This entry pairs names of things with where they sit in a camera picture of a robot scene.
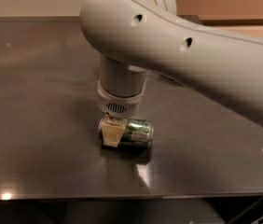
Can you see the green soda can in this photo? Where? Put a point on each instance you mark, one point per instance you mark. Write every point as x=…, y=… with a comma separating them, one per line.
x=138, y=133

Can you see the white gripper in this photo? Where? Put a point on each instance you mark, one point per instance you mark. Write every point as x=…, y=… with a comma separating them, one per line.
x=117, y=104

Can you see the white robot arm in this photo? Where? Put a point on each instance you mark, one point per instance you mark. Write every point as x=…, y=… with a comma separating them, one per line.
x=135, y=37

